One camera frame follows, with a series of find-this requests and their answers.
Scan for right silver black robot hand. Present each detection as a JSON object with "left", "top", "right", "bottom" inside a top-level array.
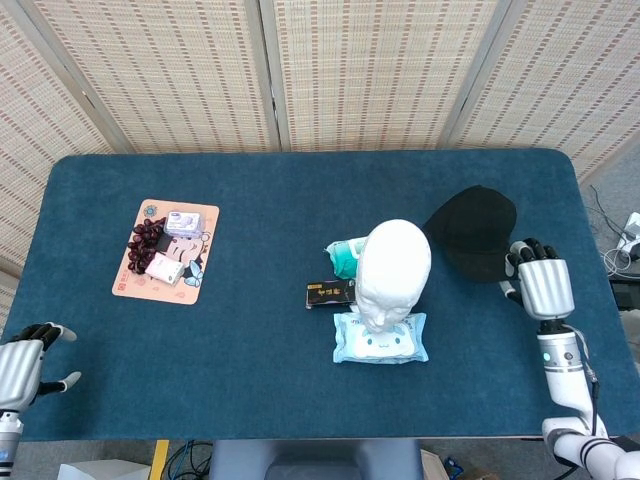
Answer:
[{"left": 499, "top": 238, "right": 575, "bottom": 320}]

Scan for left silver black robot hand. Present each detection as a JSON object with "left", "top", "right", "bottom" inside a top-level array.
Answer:
[{"left": 0, "top": 322, "right": 82, "bottom": 414}]

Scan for black baseball cap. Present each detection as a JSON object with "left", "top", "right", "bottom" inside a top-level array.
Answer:
[{"left": 422, "top": 184, "right": 519, "bottom": 284}]

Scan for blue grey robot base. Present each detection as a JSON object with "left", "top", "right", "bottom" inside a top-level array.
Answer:
[{"left": 207, "top": 439, "right": 424, "bottom": 480}]

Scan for white foam mannequin head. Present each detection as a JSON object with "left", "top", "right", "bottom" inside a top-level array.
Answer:
[{"left": 353, "top": 217, "right": 433, "bottom": 336}]

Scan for black floor object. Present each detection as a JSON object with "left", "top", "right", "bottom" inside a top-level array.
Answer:
[{"left": 609, "top": 279, "right": 640, "bottom": 314}]

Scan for white power adapter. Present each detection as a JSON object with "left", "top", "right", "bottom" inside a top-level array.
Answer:
[{"left": 615, "top": 212, "right": 640, "bottom": 261}]

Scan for white box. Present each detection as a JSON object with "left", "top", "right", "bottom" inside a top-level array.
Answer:
[{"left": 56, "top": 459, "right": 151, "bottom": 480}]

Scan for yellow strip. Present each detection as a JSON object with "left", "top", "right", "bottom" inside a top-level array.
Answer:
[{"left": 149, "top": 439, "right": 171, "bottom": 480}]

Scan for light blue cartoon wipes pack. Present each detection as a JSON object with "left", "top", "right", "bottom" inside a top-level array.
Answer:
[{"left": 331, "top": 312, "right": 430, "bottom": 365}]

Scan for bunch of dark grapes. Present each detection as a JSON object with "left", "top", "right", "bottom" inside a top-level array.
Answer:
[{"left": 126, "top": 216, "right": 167, "bottom": 275}]

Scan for pink white tissue pack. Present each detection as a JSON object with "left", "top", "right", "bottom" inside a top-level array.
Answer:
[{"left": 144, "top": 251, "right": 185, "bottom": 286}]

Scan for green wet wipes pack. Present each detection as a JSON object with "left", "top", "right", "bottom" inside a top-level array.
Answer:
[{"left": 325, "top": 234, "right": 371, "bottom": 281}]

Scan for black box with gold print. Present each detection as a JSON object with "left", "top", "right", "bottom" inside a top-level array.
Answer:
[{"left": 305, "top": 279, "right": 357, "bottom": 310}]

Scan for purple tissue pack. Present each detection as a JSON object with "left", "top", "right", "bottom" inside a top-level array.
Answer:
[{"left": 163, "top": 209, "right": 205, "bottom": 239}]

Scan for orange cartoon tray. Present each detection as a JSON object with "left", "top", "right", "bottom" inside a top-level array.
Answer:
[{"left": 110, "top": 198, "right": 221, "bottom": 306}]

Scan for woven bamboo folding screen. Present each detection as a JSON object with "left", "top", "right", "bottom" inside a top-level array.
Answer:
[{"left": 0, "top": 0, "right": 640, "bottom": 321}]

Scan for thin floor cables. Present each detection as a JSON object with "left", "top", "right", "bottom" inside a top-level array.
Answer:
[{"left": 587, "top": 184, "right": 636, "bottom": 276}]

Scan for blue cables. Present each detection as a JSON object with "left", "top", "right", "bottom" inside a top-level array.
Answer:
[{"left": 167, "top": 439, "right": 214, "bottom": 480}]

